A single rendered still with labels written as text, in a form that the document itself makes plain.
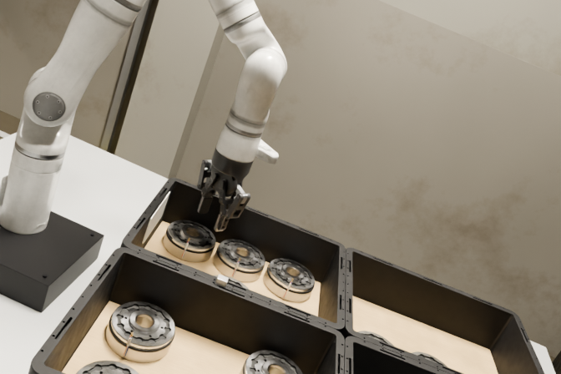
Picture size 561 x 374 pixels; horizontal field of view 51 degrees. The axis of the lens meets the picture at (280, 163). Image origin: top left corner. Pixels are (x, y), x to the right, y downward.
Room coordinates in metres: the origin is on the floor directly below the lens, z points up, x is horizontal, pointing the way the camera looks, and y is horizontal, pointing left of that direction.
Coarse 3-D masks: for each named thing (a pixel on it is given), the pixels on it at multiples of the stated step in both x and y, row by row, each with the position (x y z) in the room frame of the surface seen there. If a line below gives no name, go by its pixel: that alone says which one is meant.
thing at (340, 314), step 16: (160, 192) 1.03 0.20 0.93; (144, 224) 0.90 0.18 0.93; (288, 224) 1.11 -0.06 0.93; (128, 240) 0.83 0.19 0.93; (160, 256) 0.82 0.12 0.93; (192, 272) 0.82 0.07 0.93; (240, 288) 0.83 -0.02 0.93; (272, 304) 0.82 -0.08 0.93; (336, 304) 0.90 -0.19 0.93; (320, 320) 0.83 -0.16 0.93; (336, 320) 0.85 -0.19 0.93
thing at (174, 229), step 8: (176, 224) 1.05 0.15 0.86; (184, 224) 1.07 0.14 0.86; (192, 224) 1.08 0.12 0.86; (168, 232) 1.01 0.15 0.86; (176, 232) 1.02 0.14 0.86; (208, 232) 1.07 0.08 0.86; (176, 240) 0.99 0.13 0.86; (184, 240) 1.01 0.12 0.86; (192, 240) 1.01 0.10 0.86; (200, 240) 1.03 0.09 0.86; (208, 240) 1.04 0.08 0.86; (192, 248) 0.99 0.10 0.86; (200, 248) 1.00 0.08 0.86; (208, 248) 1.01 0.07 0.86
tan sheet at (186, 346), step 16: (112, 304) 0.79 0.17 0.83; (96, 320) 0.74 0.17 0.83; (96, 336) 0.71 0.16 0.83; (176, 336) 0.78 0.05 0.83; (192, 336) 0.79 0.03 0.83; (80, 352) 0.67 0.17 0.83; (96, 352) 0.68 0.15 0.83; (112, 352) 0.69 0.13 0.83; (176, 352) 0.74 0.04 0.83; (192, 352) 0.76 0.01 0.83; (208, 352) 0.77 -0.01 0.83; (224, 352) 0.78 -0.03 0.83; (240, 352) 0.80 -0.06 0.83; (64, 368) 0.63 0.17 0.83; (80, 368) 0.64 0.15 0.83; (144, 368) 0.68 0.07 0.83; (160, 368) 0.70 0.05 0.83; (176, 368) 0.71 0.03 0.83; (192, 368) 0.72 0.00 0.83; (208, 368) 0.74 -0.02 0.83; (224, 368) 0.75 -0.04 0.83; (240, 368) 0.76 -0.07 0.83
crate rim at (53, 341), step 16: (112, 256) 0.77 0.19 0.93; (128, 256) 0.80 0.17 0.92; (144, 256) 0.81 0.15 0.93; (176, 272) 0.80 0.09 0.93; (96, 288) 0.69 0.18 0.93; (224, 288) 0.81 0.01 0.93; (80, 304) 0.65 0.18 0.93; (256, 304) 0.80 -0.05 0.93; (64, 320) 0.61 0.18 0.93; (304, 320) 0.81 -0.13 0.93; (336, 336) 0.80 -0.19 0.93; (48, 352) 0.55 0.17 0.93; (336, 352) 0.76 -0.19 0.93; (32, 368) 0.52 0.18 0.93; (48, 368) 0.52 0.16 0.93; (336, 368) 0.73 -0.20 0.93
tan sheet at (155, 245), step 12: (156, 240) 1.01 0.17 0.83; (156, 252) 0.98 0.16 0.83; (168, 252) 0.99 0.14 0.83; (192, 264) 0.99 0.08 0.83; (204, 264) 1.00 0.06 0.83; (252, 288) 0.99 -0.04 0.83; (264, 288) 1.00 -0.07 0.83; (276, 300) 0.98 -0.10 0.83; (312, 300) 1.03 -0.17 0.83; (312, 312) 0.99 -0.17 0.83
